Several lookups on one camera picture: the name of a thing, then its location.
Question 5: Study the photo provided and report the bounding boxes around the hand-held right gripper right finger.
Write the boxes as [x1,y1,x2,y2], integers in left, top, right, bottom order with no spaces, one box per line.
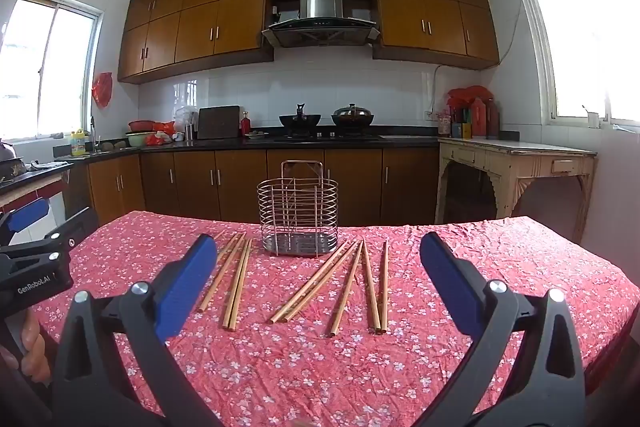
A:
[415,232,586,427]

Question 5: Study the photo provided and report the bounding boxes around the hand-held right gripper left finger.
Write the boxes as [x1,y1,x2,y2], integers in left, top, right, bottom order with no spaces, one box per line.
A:
[52,233,219,427]

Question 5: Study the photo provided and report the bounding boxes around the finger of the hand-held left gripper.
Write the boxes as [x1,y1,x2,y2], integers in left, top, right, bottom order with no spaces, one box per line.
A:
[0,207,99,269]
[0,198,51,248]

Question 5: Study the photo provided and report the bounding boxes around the metal wire utensil holder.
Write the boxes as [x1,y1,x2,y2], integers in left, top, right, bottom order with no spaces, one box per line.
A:
[256,160,339,257]

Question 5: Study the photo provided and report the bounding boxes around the person's left hand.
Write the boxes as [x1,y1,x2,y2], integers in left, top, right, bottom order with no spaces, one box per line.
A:
[0,307,55,388]

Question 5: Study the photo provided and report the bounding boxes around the dark pan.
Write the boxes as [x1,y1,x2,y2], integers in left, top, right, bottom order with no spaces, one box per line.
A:
[0,139,26,182]

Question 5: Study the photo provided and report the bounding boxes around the pale green basin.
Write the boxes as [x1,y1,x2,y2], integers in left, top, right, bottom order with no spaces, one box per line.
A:
[125,131,158,148]

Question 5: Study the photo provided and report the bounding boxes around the brown wooden lower cabinets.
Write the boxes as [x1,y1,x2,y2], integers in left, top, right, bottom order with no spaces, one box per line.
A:
[65,147,441,228]

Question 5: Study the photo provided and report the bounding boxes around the brown wooden cabinets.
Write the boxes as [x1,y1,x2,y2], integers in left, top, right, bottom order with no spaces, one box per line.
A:
[65,147,441,228]
[117,0,501,85]

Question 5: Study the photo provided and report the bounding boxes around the red floral tablecloth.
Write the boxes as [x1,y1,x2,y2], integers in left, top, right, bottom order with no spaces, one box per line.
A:
[30,209,640,427]

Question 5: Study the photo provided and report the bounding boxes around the hanging red plastic bag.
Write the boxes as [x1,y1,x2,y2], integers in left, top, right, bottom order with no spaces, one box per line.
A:
[91,72,113,109]

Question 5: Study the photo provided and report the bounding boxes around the black kitchen countertop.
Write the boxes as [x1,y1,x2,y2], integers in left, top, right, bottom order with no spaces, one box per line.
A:
[0,133,441,208]

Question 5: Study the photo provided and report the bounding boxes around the sliding window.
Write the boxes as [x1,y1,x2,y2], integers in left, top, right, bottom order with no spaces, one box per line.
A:
[0,0,105,142]

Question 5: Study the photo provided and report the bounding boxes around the cream wooden side table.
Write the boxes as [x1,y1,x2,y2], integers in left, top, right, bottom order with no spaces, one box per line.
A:
[435,136,598,243]

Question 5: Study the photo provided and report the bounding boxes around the white plastic bag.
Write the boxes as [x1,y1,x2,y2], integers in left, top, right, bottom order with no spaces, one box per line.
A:
[172,105,200,132]

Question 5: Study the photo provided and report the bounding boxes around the colourful box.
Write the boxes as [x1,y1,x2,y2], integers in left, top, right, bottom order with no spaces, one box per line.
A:
[451,107,473,138]

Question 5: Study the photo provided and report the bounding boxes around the red container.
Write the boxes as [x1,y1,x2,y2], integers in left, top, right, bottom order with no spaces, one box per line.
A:
[470,99,488,138]

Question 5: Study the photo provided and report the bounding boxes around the dark bottle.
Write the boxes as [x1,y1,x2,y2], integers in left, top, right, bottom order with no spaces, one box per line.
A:
[486,98,500,138]

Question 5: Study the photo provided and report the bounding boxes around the dark cutting board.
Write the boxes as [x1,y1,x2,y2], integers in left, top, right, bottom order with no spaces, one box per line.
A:
[197,105,241,140]

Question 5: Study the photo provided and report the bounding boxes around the black gas stove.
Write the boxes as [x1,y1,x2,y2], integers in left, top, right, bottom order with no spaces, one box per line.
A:
[272,133,386,143]

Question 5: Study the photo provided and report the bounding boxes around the wok with lid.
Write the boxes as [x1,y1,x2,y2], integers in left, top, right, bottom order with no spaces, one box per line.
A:
[331,103,375,130]

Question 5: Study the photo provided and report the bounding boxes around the black wok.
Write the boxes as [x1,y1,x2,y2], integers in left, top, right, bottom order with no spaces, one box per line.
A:
[278,103,323,138]

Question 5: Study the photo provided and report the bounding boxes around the brown wooden upper cabinets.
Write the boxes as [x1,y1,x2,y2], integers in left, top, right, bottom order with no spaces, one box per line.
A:
[117,0,501,85]

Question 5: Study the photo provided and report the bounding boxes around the white framed window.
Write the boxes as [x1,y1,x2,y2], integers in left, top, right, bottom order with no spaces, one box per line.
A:
[517,0,640,128]

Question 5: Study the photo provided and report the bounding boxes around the white cable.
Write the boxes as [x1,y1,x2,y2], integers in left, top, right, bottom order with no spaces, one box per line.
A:
[431,4,525,114]

